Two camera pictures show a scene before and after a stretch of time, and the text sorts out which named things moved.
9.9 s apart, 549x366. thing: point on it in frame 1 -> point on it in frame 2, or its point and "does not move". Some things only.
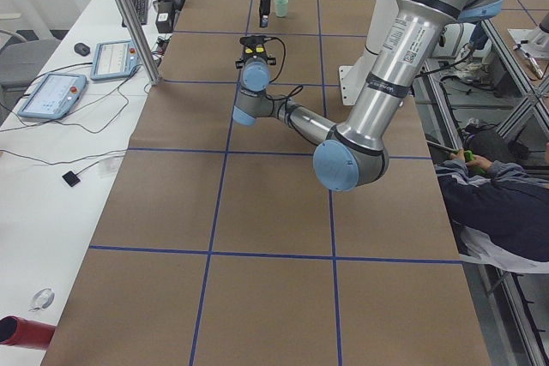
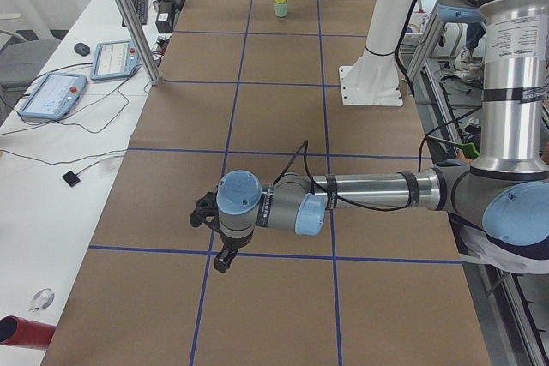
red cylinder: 17,332 does not move
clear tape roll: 42,299 does not move
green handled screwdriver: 468,154 -> 470,149
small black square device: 71,178 does not move
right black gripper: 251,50 -> 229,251
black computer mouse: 82,48 does not move
